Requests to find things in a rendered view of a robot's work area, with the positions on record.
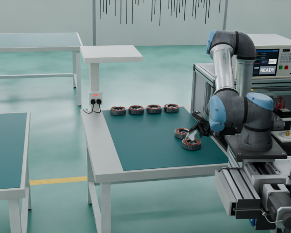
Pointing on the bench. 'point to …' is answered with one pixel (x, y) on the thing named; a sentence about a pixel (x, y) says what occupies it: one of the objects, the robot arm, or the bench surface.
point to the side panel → (198, 94)
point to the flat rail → (286, 92)
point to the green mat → (158, 141)
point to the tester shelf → (205, 67)
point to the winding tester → (284, 42)
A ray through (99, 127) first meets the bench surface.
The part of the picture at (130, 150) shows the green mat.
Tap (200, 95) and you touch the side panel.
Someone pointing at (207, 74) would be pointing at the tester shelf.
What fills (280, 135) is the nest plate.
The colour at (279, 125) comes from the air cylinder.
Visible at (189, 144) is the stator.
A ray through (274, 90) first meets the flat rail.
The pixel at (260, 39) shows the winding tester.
